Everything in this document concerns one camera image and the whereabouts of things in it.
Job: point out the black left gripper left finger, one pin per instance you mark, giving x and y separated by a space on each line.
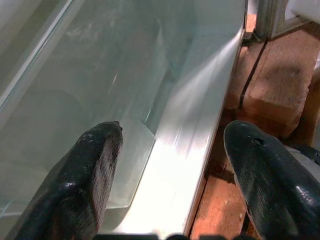
80 180

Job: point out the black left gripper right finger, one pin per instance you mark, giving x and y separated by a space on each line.
270 190

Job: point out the clear plastic fridge drawer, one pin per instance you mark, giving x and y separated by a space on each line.
112 75

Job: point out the glass fridge shelf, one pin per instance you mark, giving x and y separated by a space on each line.
32 52

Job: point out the grey furniture leg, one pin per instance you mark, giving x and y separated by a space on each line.
272 17

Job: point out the white fridge body frame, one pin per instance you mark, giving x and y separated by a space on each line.
180 150

